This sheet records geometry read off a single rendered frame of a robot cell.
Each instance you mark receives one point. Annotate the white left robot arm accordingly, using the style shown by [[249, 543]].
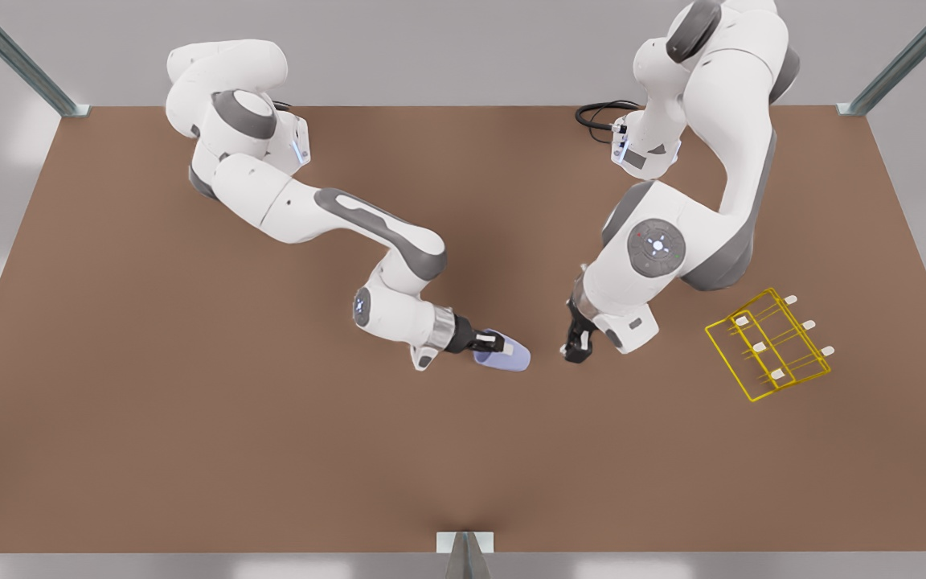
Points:
[[720, 96]]

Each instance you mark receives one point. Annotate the lavender blue cup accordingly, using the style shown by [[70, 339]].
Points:
[[505, 353]]

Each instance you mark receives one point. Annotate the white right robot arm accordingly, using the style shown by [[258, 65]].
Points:
[[286, 205]]

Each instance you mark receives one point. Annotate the silver frame post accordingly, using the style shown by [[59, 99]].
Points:
[[17, 56], [465, 555], [901, 60]]

